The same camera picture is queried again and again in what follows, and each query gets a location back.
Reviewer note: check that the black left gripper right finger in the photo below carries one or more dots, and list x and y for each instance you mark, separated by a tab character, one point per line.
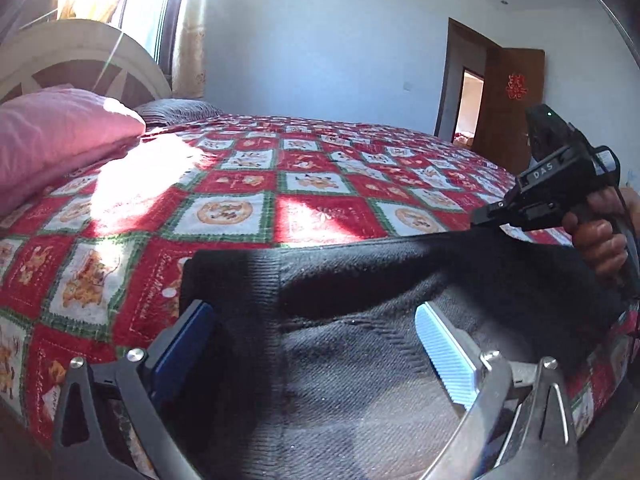
517	422

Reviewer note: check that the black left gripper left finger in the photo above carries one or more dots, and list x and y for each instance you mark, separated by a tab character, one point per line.
87	443

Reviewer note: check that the black pants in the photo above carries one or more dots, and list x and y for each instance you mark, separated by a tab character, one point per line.
317	372

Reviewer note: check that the right hand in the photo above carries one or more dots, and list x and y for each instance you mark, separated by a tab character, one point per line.
604	251

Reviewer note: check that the red door decoration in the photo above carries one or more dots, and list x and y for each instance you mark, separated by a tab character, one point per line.
516	88

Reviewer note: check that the brown wooden door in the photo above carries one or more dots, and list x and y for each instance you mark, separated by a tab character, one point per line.
501	129

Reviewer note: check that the red patchwork cartoon bedspread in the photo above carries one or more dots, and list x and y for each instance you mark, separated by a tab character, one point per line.
92	264

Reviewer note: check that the pink pillow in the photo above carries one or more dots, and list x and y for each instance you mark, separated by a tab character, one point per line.
54	131

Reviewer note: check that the striped grey pillow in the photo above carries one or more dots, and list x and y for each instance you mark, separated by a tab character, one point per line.
171	112

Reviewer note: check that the beige patterned curtain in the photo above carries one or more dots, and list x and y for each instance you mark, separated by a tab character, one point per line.
188	72

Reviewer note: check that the cream wooden headboard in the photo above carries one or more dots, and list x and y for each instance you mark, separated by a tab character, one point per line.
86	55

